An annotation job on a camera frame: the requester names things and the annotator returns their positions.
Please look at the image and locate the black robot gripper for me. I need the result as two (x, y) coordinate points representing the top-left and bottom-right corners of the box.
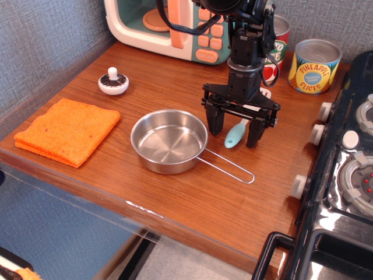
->
(202, 60), (280, 148)

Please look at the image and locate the white spatula teal handle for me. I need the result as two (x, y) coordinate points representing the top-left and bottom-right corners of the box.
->
(224, 87), (272, 149)

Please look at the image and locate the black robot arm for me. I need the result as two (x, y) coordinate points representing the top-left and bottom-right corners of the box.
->
(195, 1), (280, 148)

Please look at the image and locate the folded orange cloth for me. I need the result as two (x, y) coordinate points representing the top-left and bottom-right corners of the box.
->
(14, 98), (121, 168)

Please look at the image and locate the tomato sauce can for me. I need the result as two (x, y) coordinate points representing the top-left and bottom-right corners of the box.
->
(263, 15), (291, 83)

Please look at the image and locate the small steel saucepan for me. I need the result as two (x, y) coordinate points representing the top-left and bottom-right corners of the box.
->
(131, 109), (255, 184)

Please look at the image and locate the white stove knob middle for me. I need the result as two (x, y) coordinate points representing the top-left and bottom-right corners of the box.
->
(309, 124), (325, 146)

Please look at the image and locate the white stove knob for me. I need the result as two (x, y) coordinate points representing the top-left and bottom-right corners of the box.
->
(290, 174), (308, 200)
(309, 124), (325, 146)
(318, 102), (333, 123)

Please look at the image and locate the white stove knob lower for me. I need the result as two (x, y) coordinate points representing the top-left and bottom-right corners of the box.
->
(290, 174), (308, 200)

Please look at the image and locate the white stove knob upper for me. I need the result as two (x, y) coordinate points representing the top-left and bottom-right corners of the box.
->
(318, 102), (333, 123)

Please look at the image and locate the pineapple slices can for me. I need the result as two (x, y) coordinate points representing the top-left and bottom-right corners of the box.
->
(288, 38), (342, 95)

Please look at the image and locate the white round stove button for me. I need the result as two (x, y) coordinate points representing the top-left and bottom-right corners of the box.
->
(342, 130), (359, 149)

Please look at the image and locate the grey stove burner rear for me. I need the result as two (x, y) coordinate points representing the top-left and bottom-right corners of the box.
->
(356, 94), (373, 136)

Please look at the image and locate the grey stove burner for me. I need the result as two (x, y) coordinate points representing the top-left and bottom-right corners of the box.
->
(356, 94), (373, 136)
(339, 151), (372, 216)

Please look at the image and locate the white toy mushroom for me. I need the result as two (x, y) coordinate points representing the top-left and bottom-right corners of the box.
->
(98, 66), (129, 96)

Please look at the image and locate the grey stove burner front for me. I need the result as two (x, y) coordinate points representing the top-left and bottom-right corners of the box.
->
(339, 151), (372, 216)

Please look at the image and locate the toy microwave teal and cream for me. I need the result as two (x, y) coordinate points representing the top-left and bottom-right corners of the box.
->
(104, 1), (230, 65)

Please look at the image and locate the black toy stove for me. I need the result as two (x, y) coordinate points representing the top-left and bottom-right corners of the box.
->
(252, 50), (373, 280)

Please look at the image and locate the clear acrylic table guard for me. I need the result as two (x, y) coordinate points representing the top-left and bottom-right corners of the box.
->
(0, 147), (257, 280)

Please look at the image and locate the orange fuzzy object corner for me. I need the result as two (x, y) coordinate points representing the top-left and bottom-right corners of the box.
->
(16, 268), (41, 280)

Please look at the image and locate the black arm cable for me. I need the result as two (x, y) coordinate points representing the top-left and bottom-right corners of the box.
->
(156, 0), (222, 37)

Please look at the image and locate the black oven door handle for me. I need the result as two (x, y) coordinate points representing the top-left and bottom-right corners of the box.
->
(252, 232), (295, 280)

